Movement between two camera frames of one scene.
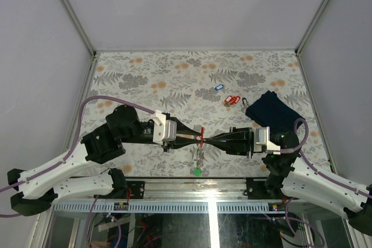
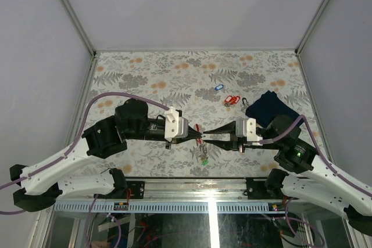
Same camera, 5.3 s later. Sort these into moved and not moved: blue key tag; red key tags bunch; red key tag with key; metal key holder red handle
Moved: red key tag with key; metal key holder red handle
Not moved: red key tags bunch; blue key tag
